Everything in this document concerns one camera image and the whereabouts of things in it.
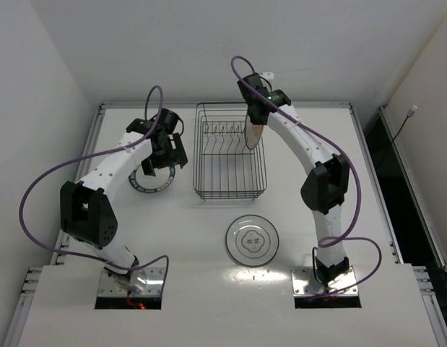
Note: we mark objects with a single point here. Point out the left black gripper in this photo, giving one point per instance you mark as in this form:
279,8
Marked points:
165,159

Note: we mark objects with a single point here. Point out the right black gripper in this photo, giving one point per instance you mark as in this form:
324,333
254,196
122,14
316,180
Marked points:
258,117

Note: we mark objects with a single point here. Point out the orange sunburst pattern plate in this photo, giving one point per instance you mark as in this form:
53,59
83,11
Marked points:
252,133

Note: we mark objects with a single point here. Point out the grey rimmed white plate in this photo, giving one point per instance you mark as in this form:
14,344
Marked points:
251,241

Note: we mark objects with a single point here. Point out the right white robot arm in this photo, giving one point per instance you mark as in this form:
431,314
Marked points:
328,173

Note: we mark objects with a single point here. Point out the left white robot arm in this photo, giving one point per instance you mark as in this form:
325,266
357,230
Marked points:
85,206

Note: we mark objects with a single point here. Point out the blue rimmed plate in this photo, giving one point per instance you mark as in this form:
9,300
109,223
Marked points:
162,179

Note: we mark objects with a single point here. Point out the black wire dish rack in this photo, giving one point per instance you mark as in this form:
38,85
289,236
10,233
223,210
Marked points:
224,167

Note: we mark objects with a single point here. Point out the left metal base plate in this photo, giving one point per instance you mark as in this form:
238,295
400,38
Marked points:
140,283

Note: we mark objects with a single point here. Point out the metal base plate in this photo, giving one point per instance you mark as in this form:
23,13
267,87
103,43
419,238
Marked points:
305,285
140,283

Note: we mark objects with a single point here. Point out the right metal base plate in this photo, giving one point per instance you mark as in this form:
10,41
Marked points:
305,285

